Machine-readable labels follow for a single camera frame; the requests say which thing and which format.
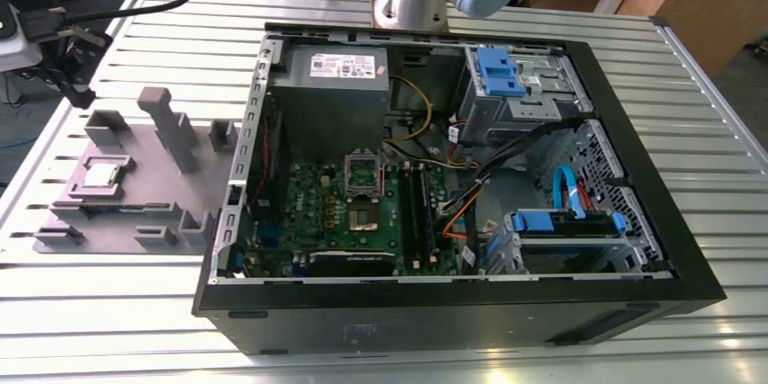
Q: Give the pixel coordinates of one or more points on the CPU socket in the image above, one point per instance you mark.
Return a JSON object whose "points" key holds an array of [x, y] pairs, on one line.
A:
{"points": [[365, 218]]}

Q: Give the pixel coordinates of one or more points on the grey metal drive cage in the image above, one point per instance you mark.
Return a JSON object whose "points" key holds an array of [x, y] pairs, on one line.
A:
{"points": [[541, 109]]}

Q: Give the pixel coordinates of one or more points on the black PC case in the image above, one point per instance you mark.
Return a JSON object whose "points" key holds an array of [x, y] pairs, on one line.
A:
{"points": [[421, 321]]}

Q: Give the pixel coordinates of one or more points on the wooden cabinet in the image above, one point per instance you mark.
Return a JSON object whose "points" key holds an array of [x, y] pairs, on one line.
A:
{"points": [[709, 6]]}

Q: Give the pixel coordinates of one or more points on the blue VGA port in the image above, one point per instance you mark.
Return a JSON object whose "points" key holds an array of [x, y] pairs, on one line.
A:
{"points": [[238, 265]]}

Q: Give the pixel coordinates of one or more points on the blue plastic carrier rail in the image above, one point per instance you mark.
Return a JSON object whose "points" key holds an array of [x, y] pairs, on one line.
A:
{"points": [[495, 253]]}

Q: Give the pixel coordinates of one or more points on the grey power supply unit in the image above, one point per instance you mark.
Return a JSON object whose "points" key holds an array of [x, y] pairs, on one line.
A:
{"points": [[325, 109]]}

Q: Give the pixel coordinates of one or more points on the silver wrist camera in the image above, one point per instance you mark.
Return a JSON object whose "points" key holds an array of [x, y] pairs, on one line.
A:
{"points": [[18, 51]]}

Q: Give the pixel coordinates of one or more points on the blue plastic drive bracket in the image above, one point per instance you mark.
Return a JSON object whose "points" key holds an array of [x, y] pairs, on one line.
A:
{"points": [[501, 65]]}

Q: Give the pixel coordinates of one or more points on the black graphics card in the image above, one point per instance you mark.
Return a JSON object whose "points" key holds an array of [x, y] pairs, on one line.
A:
{"points": [[351, 262]]}

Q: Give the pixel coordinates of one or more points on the grey parts rack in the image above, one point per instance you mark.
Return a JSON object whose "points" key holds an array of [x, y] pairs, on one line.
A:
{"points": [[150, 177]]}

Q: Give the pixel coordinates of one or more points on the silver topped CPU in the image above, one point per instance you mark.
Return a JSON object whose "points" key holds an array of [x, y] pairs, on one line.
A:
{"points": [[101, 175]]}

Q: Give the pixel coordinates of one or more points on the green motherboard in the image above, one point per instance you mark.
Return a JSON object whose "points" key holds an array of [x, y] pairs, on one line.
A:
{"points": [[313, 222]]}

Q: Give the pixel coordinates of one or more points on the RAM stick with gold contacts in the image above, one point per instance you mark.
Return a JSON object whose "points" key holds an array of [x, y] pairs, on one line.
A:
{"points": [[114, 210]]}

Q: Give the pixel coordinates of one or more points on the grey metal disk bay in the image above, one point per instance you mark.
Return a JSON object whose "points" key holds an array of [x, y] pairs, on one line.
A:
{"points": [[570, 247]]}

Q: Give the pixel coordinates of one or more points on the black RAM slot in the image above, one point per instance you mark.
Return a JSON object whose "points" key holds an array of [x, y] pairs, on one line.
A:
{"points": [[414, 218], [422, 219], [405, 217]]}

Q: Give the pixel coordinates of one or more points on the hard disk in blue carrier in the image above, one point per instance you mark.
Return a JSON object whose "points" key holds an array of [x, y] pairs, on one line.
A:
{"points": [[534, 222]]}

